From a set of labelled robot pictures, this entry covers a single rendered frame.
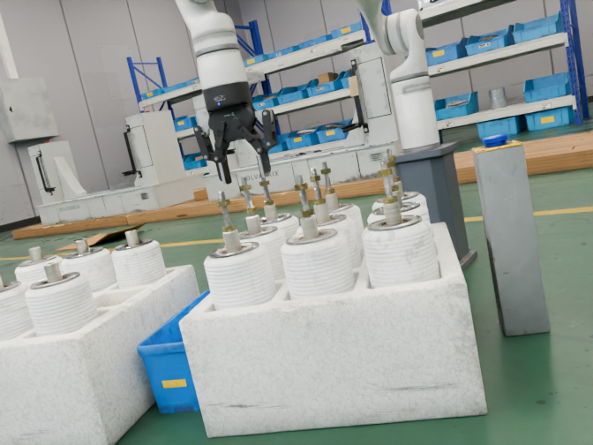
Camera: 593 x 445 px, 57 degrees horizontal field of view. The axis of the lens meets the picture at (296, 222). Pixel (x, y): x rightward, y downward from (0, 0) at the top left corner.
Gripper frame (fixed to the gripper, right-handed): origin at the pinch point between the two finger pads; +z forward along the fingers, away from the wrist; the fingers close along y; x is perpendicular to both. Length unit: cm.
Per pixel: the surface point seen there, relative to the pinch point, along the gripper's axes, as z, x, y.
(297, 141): 7, 532, -168
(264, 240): 11.0, -3.8, 2.5
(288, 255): 11.4, -14.4, 10.4
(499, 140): 3.2, 10.4, 39.6
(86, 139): -55, 569, -488
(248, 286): 14.8, -15.6, 3.9
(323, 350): 23.9, -18.1, 13.8
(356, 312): 19.3, -17.4, 19.2
